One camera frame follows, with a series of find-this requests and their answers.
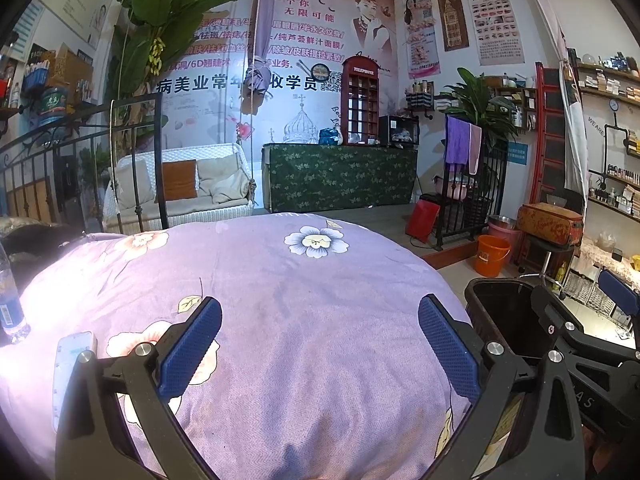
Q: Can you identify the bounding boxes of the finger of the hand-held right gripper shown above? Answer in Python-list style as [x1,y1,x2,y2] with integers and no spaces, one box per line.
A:
[530,285,640,368]
[597,269,640,323]

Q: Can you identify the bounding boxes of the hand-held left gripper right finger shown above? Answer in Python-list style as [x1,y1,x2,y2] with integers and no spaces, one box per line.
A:
[417,294,587,480]

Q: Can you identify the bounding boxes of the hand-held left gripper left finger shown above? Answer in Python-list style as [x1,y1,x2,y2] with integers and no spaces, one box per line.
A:
[55,296,223,480]

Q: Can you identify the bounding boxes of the black trash bin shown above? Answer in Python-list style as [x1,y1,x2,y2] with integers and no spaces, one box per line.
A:
[464,277,556,361]

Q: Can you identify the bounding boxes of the low cabinet with lace cloth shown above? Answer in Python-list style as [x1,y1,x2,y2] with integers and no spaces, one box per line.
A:
[565,240,640,316]

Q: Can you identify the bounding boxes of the black swivel stool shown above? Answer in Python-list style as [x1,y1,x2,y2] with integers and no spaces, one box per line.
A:
[517,240,576,296]

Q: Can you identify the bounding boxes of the red patterned suitcase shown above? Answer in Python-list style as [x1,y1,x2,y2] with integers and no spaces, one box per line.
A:
[516,202,584,247]

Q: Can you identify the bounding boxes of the orange plastic bucket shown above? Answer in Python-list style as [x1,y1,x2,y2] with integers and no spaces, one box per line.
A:
[474,234,512,278]

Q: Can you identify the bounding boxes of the pink plastic bucket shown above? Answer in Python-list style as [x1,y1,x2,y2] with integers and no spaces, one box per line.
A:
[487,215,523,246]

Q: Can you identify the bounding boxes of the white smartphone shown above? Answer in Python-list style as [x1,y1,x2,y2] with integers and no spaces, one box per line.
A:
[52,331,98,433]

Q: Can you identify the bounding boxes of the purple floral blanket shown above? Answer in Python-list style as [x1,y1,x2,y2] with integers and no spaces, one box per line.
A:
[0,212,473,480]

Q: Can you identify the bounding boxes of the red paper bag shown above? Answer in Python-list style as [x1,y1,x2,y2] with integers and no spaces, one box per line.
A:
[405,199,441,243]

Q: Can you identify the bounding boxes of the white wicker swing sofa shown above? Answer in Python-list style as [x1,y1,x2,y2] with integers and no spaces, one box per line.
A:
[102,142,256,235]

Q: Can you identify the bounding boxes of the black iron rack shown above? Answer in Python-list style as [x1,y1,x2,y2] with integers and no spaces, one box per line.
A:
[434,115,508,251]

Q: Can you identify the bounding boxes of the pink basin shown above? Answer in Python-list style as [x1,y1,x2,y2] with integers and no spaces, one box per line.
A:
[440,177,476,200]

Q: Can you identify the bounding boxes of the orange cushion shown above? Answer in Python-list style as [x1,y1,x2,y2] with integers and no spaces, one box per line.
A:
[161,160,198,202]

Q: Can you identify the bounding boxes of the white cushion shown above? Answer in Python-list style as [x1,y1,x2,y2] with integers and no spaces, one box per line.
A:
[197,154,251,205]
[114,160,153,206]

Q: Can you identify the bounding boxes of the red ladder shelf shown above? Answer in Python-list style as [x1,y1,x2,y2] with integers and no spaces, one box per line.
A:
[530,61,571,206]

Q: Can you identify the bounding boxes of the white hanging banner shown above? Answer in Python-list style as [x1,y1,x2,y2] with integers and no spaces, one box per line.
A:
[520,0,591,201]

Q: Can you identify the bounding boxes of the blue label water bottle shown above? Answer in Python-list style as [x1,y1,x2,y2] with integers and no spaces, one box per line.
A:
[0,242,32,345]

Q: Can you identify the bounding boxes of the dark cloth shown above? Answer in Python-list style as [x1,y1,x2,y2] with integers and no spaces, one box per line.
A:
[0,217,86,261]

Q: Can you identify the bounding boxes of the pink towel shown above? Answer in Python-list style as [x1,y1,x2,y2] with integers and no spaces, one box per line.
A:
[467,124,482,176]

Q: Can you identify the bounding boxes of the green floral covered counter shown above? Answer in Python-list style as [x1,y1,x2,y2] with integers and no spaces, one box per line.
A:
[262,142,418,215]

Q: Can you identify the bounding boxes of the purple towel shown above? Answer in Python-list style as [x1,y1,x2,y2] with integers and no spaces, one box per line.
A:
[445,116,472,166]

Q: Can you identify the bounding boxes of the black display box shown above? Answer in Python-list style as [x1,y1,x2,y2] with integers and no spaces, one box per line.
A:
[378,115,420,148]

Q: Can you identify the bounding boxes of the green potted plant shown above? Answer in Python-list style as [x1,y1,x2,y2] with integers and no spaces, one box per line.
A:
[440,67,521,141]

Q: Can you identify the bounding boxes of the red telephone booth shelf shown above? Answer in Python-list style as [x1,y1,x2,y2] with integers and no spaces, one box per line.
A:
[341,55,381,147]

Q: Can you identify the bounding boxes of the green paint pail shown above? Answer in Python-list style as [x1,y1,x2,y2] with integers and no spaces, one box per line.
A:
[39,86,67,128]

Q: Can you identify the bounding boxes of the cardboard box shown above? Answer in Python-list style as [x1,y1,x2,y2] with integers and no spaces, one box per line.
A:
[52,42,93,93]

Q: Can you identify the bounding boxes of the tied purple curtain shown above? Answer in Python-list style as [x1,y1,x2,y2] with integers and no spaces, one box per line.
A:
[240,0,281,116]

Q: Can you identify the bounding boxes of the tall banana plant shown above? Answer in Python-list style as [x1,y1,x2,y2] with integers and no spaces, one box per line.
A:
[102,0,251,161]

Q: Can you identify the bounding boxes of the wall shelves with products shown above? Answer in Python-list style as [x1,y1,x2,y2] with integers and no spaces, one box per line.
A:
[575,55,640,221]

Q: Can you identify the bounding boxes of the black iron bed frame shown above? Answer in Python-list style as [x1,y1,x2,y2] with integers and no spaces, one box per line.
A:
[0,92,171,233]

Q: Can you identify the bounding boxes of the small wall shelf with bottles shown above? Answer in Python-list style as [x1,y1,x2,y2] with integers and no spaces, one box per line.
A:
[405,80,436,116]

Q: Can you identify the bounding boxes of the eyebrow chart wall poster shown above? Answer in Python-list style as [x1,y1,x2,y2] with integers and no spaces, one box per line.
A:
[461,0,526,66]

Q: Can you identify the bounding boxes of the brown tower wall poster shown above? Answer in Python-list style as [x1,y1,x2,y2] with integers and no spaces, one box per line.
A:
[435,0,471,52]

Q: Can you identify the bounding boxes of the pink wall poster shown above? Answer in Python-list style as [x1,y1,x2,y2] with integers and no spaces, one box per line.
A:
[402,0,443,78]

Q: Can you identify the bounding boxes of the large wall poster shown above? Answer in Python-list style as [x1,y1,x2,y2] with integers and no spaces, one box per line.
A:
[155,0,401,151]

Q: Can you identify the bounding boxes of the white blue wall poster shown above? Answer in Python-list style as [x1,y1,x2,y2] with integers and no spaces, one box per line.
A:
[35,0,131,51]

